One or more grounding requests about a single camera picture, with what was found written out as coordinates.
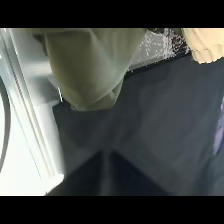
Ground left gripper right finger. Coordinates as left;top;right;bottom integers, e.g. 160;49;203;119
109;150;168;197

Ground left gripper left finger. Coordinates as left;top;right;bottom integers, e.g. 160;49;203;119
48;149;108;197

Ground black garment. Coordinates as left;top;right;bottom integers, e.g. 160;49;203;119
52;52;224;197

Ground brown garment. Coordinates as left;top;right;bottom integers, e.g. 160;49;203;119
25;28;148;112

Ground tan garment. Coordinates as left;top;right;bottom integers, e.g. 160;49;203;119
181;28;224;65

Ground silver frame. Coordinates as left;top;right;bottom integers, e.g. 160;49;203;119
0;28;66;197

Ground black cable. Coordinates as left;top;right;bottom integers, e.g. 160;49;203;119
0;78;13;174

